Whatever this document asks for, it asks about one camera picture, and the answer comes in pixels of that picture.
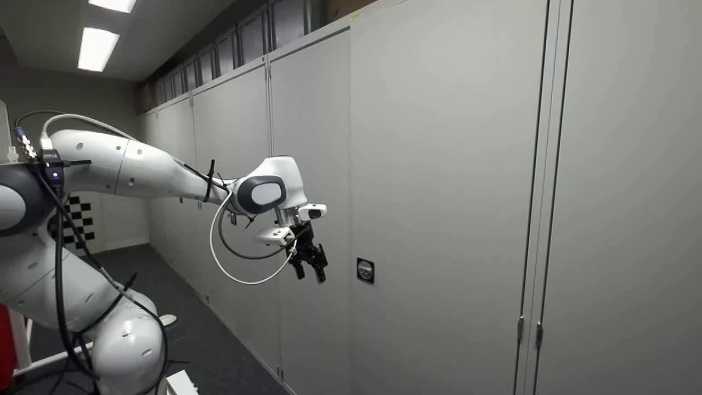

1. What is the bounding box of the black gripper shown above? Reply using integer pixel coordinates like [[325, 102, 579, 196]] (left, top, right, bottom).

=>
[[285, 216, 331, 284]]

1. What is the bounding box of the pegboard-backed grey locker door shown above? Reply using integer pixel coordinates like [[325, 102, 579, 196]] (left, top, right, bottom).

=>
[[350, 0, 548, 395]]

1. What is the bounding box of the black locker door lock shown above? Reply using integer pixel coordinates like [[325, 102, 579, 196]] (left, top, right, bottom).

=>
[[355, 254, 378, 284]]

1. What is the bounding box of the grey metal locker door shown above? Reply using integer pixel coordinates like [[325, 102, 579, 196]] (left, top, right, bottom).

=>
[[269, 27, 353, 395], [230, 60, 274, 369], [191, 75, 238, 329], [535, 0, 702, 395]]

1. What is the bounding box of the grey metal locker cabinet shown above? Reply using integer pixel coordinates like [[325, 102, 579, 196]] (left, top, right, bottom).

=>
[[141, 91, 196, 290]]

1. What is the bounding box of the black white checkerboard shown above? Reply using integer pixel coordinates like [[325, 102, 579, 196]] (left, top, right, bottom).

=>
[[46, 192, 97, 252]]

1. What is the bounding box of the row of dark windows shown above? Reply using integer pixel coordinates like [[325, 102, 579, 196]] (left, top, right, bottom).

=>
[[141, 0, 331, 111]]

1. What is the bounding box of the rectangular ceiling light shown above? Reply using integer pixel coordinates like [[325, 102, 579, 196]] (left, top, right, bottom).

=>
[[76, 27, 122, 75], [86, 0, 139, 16]]

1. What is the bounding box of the red panel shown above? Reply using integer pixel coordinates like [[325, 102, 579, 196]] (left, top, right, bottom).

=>
[[0, 302, 19, 390]]

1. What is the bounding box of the white cable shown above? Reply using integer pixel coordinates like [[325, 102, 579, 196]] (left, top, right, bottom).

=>
[[41, 111, 299, 290]]

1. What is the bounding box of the thin black cable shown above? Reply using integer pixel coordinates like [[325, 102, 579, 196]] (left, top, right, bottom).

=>
[[173, 155, 293, 263]]

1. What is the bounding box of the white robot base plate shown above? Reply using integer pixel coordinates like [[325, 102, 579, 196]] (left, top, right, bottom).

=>
[[160, 369, 202, 395]]

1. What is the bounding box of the thick black cable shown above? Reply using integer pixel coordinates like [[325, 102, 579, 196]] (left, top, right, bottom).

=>
[[9, 125, 171, 395]]

